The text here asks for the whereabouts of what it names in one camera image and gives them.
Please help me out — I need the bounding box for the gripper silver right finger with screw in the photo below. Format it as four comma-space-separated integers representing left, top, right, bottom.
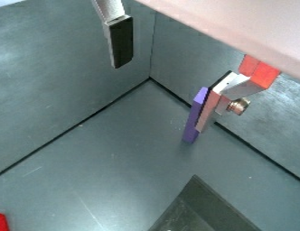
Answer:
194, 71, 265, 133

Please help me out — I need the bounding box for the red peg board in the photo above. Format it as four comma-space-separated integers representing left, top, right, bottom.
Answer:
238, 54, 281, 89

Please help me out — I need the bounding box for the purple rectangular block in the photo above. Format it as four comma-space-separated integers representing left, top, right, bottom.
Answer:
182, 88, 207, 143

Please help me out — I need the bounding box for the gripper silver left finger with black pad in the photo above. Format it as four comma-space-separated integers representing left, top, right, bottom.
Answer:
91, 0, 132, 69

